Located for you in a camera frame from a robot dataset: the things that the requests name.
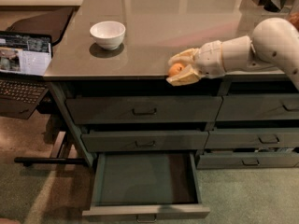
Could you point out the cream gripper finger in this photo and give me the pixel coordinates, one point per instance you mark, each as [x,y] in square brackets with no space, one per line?
[186,57]
[187,76]

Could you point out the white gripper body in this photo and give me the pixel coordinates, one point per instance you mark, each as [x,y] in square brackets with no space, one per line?
[209,60]

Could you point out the small orange fruit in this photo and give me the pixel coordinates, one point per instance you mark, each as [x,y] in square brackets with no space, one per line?
[175,69]

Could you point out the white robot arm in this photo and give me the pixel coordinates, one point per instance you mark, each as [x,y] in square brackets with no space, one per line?
[274,43]

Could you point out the top left grey drawer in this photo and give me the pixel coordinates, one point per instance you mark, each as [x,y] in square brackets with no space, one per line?
[143,109]

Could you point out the grey drawer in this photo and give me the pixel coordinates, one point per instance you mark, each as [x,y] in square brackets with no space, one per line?
[247,160]
[145,140]
[143,109]
[259,107]
[253,138]

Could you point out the middle left grey drawer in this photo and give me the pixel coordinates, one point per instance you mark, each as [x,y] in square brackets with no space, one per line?
[145,140]

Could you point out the middle right grey drawer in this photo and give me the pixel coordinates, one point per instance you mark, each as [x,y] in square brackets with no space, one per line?
[253,138]

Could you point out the top right grey drawer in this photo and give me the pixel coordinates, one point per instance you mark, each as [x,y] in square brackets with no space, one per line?
[259,107]

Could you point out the bottom right grey drawer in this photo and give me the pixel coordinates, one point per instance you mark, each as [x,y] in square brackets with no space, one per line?
[247,160]

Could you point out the open bottom left drawer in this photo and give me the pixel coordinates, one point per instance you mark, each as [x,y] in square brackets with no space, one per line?
[145,187]

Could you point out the white ceramic bowl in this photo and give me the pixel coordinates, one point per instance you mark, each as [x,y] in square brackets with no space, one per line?
[108,34]

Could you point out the glass jar with snacks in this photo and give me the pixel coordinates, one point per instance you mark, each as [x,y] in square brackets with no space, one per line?
[294,20]

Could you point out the dark chair seat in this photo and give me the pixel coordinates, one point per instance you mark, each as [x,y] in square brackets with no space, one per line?
[53,23]

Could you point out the open black laptop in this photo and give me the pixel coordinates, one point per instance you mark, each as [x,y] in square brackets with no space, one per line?
[24,59]

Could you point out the black laptop stand base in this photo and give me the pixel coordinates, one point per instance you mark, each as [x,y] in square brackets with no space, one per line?
[56,155]

